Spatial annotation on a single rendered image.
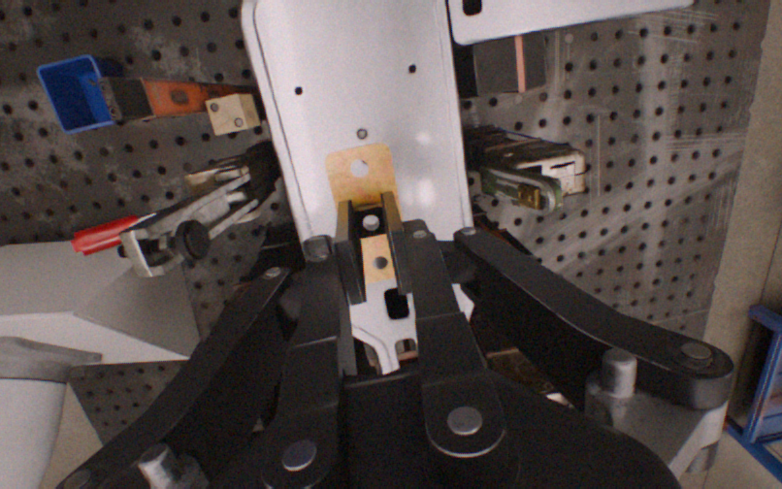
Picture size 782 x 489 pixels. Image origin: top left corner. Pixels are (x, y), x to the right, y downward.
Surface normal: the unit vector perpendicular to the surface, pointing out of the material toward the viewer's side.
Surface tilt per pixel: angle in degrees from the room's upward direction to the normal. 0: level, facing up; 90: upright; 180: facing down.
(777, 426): 0
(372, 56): 0
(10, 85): 0
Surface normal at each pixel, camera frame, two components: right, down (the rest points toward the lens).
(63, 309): -0.04, -0.93
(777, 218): 0.07, 0.36
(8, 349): 0.18, 0.80
